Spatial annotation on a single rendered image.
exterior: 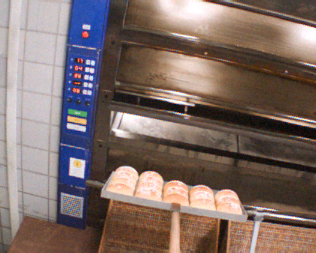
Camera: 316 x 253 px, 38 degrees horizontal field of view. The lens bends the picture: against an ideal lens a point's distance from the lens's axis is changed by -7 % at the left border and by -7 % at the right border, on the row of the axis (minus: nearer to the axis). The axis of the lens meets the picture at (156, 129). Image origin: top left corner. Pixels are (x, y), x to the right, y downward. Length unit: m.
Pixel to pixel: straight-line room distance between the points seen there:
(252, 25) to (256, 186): 0.81
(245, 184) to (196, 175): 0.25
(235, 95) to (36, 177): 1.10
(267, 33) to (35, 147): 1.24
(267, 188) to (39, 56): 1.25
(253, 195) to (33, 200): 1.15
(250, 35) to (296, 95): 0.35
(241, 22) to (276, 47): 0.18
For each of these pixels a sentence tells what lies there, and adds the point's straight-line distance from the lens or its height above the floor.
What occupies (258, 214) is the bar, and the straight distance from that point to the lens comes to 2.00.
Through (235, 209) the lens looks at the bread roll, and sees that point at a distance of 1.83.
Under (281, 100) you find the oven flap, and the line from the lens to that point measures 2.15.
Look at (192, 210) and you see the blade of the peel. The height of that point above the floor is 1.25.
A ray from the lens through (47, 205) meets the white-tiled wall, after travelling 2.63.
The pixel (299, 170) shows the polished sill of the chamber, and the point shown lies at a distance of 2.36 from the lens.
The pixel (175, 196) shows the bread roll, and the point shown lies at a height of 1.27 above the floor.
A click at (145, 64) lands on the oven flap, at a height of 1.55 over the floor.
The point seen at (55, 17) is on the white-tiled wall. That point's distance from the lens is 2.11.
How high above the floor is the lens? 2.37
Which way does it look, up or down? 30 degrees down
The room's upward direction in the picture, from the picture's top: 10 degrees clockwise
